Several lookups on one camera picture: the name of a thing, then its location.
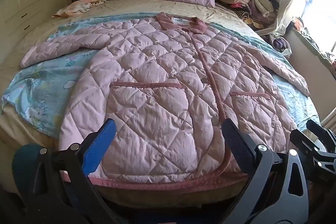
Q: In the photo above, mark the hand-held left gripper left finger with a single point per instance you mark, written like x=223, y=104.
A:
x=97, y=145

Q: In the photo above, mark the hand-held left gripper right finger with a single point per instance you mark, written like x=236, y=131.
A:
x=237, y=146

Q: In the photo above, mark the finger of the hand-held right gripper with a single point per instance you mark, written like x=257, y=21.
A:
x=302, y=140
x=319, y=127

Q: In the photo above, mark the pink quilted jacket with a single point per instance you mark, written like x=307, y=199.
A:
x=157, y=82

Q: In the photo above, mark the white bag of clothes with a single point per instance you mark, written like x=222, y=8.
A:
x=281, y=45

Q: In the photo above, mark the pile of mixed clothes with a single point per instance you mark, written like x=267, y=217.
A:
x=246, y=1

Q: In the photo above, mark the light blue cartoon blanket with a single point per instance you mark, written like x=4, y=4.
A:
x=39, y=98

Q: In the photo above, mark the dark patterned cloth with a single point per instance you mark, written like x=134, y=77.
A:
x=311, y=39

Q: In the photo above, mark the peach and white cloth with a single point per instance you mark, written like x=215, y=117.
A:
x=78, y=6

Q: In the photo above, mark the bed with beige sheet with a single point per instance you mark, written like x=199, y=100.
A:
x=147, y=7

